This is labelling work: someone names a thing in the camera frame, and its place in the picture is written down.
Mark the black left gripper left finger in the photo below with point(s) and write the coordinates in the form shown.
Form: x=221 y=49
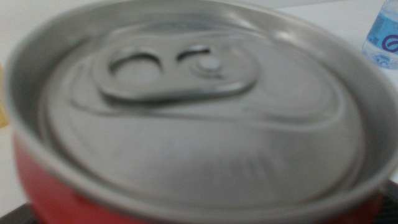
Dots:
x=15 y=217

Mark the red cola can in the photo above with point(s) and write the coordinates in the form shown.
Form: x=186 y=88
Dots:
x=199 y=140

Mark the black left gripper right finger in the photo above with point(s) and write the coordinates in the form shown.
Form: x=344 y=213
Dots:
x=391 y=205

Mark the clear water bottle blue cap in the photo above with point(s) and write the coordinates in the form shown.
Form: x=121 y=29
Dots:
x=385 y=37

